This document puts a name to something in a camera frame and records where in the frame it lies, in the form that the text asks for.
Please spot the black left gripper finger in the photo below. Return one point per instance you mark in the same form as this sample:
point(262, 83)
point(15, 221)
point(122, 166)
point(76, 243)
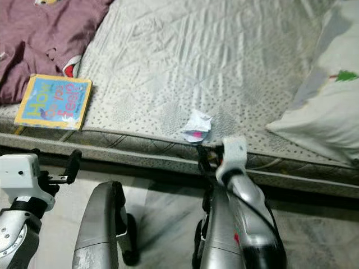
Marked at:
point(36, 151)
point(73, 165)

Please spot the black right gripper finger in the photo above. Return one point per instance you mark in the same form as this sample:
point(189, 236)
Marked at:
point(202, 157)

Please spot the white paper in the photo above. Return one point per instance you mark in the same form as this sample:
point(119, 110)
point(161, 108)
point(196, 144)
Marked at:
point(197, 126)

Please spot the colourful children's board book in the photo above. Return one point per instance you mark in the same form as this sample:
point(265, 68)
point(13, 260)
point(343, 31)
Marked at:
point(53, 103)

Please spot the white pillow with green tree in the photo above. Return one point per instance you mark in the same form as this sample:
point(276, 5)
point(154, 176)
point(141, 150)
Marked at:
point(325, 112)

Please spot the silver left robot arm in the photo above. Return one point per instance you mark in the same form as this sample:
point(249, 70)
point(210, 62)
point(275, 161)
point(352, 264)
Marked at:
point(19, 241)

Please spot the silver left robot leg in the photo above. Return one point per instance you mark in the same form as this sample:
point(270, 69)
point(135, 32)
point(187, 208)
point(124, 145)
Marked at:
point(98, 224)

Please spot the silver robot leg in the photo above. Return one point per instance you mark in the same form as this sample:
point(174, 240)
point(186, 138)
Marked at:
point(219, 235)
point(98, 224)

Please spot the silver right robot leg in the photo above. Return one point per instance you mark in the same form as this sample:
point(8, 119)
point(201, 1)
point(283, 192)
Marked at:
point(219, 235)

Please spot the grey quilted mattress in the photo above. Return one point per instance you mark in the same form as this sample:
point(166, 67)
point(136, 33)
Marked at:
point(190, 56)

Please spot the purple Mickey print blanket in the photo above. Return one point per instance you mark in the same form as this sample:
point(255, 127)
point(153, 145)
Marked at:
point(39, 39)

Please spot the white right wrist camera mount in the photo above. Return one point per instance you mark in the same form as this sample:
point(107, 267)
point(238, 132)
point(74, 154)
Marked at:
point(234, 151)

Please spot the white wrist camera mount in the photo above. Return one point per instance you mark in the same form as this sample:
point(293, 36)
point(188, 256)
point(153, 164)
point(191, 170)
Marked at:
point(19, 174)
point(234, 151)

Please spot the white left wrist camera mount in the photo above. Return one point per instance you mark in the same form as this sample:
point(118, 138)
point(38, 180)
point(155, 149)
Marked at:
point(19, 174)

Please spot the black bed frame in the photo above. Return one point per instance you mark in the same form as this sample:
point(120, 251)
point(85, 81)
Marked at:
point(146, 171)

